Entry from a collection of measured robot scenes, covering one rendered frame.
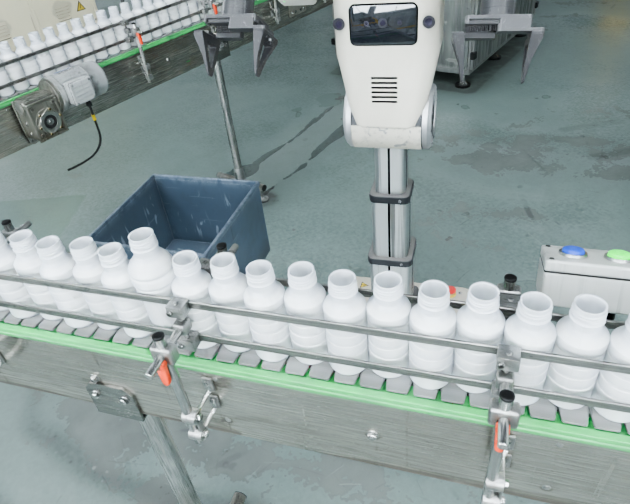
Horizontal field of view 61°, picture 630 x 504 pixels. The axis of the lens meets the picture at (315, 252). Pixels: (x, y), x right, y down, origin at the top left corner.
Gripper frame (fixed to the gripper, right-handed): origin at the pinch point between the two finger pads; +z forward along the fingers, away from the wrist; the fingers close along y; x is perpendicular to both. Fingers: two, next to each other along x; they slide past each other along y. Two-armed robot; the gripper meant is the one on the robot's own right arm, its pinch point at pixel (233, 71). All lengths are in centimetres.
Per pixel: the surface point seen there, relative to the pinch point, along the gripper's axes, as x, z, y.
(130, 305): -21.0, 41.2, -3.5
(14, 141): 62, 9, -121
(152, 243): -25.2, 30.7, 2.7
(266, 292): -22.9, 35.8, 19.9
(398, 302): -22, 35, 38
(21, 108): 56, -2, -111
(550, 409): -15, 47, 58
